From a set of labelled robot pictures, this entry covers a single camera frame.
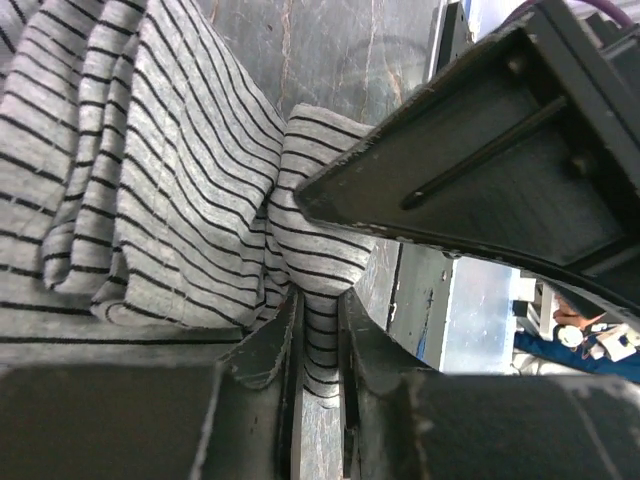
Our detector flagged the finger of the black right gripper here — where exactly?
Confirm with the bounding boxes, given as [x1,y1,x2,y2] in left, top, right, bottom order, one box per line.
[295,27,620,270]

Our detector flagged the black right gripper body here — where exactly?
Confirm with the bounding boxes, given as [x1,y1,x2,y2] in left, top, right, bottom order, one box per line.
[514,1,639,278]

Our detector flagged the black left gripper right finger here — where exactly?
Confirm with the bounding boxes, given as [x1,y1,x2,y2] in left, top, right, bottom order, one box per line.
[338,291,639,479]

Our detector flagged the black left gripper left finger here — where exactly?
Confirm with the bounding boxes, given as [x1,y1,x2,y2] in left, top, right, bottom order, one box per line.
[1,292,303,479]

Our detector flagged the grey striped underwear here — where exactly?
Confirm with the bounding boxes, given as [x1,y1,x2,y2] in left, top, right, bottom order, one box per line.
[1,1,374,408]

